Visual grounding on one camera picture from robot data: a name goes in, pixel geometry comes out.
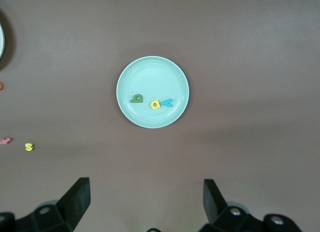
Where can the yellow letter s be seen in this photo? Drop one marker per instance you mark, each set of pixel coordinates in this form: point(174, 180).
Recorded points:
point(29, 146)

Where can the teal letter y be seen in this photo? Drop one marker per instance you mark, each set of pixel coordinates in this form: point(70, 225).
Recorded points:
point(166, 102)

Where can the pink letter f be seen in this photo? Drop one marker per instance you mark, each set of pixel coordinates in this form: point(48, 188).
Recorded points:
point(6, 141)

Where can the yellow letter a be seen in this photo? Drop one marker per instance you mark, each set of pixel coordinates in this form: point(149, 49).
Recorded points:
point(152, 106)

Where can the brown table cover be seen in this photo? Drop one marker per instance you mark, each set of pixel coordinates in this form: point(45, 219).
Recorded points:
point(225, 42)

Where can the green plate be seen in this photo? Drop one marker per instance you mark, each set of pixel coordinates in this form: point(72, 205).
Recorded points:
point(150, 77)

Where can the beige plate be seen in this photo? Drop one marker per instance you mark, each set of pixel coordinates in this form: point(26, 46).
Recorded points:
point(1, 42)

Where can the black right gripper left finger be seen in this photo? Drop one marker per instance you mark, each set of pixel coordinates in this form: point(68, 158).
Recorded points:
point(65, 212)

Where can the green letter b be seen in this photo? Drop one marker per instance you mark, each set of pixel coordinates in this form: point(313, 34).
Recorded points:
point(140, 101)

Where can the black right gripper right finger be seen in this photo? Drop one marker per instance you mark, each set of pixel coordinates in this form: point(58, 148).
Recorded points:
point(220, 212)

